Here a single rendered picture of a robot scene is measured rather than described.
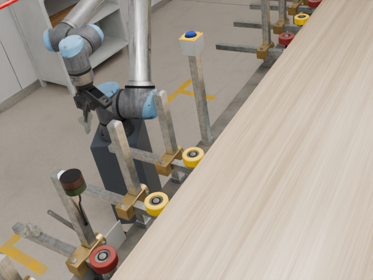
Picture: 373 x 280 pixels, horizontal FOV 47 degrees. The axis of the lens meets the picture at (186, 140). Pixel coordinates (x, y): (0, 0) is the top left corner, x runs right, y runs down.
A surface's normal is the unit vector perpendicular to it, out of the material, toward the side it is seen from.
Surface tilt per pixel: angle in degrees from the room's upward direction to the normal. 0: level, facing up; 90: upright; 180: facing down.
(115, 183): 90
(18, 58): 90
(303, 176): 0
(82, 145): 0
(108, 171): 90
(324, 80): 0
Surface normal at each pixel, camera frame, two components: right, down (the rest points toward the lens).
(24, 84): 0.83, 0.24
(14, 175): -0.15, -0.79
